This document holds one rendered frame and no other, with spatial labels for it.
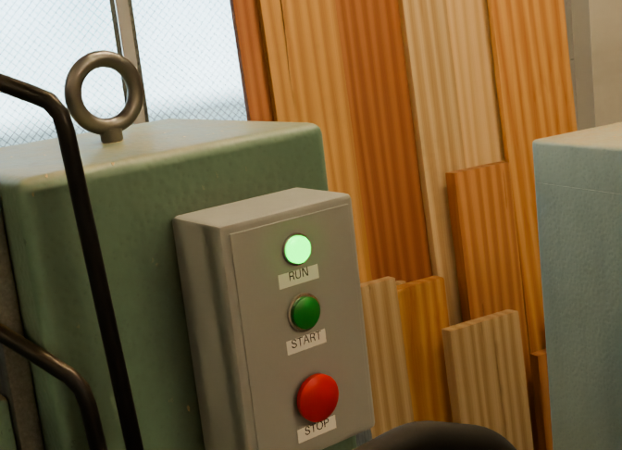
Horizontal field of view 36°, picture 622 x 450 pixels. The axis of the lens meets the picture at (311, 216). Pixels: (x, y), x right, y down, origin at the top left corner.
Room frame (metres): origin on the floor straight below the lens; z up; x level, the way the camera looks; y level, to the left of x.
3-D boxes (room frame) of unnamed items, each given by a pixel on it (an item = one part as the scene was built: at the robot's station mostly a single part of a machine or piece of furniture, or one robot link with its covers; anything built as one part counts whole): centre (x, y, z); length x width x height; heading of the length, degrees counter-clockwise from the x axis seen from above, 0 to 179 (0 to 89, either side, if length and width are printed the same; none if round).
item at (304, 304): (0.57, 0.01, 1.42); 0.02 x 0.01 x 0.02; 125
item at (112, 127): (0.69, 0.14, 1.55); 0.06 x 0.02 x 0.06; 125
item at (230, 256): (0.59, 0.03, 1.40); 0.10 x 0.06 x 0.16; 125
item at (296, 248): (0.57, 0.01, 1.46); 0.02 x 0.01 x 0.02; 125
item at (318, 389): (0.56, 0.01, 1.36); 0.03 x 0.01 x 0.03; 125
